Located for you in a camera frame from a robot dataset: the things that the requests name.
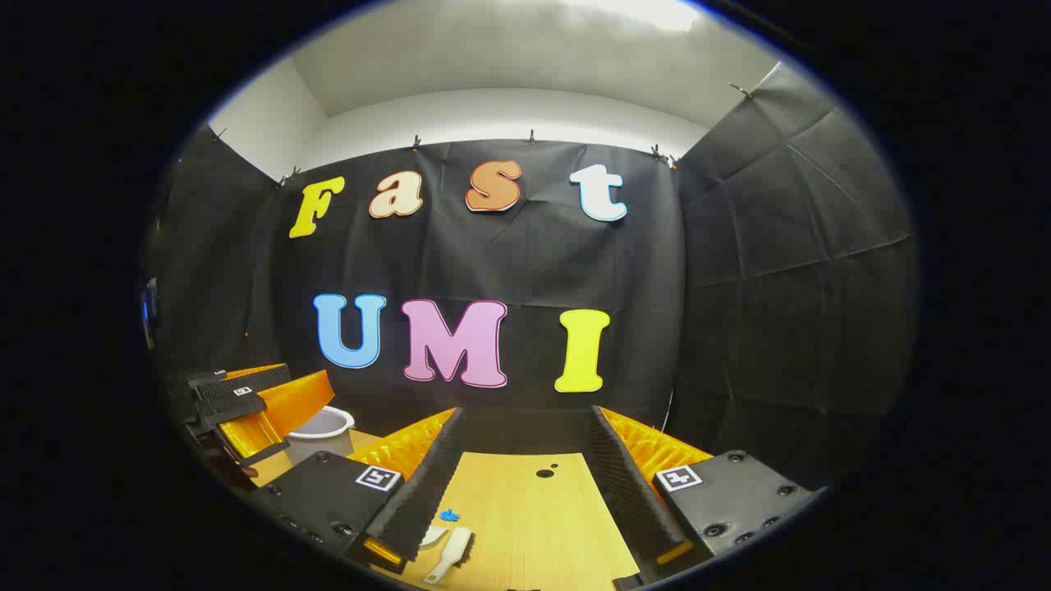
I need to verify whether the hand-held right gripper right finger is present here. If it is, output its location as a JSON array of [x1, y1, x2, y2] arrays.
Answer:
[[590, 405, 826, 588]]

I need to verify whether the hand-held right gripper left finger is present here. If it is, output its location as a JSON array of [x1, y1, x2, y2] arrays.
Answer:
[[242, 406, 469, 575]]

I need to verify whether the small white broom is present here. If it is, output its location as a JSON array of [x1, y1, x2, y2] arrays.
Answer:
[[423, 526, 475, 585]]

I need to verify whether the white plastic garbage bin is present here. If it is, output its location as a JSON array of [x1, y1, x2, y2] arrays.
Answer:
[[286, 405, 356, 465]]

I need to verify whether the wooden desktop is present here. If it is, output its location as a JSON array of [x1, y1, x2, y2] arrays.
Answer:
[[246, 427, 641, 591]]

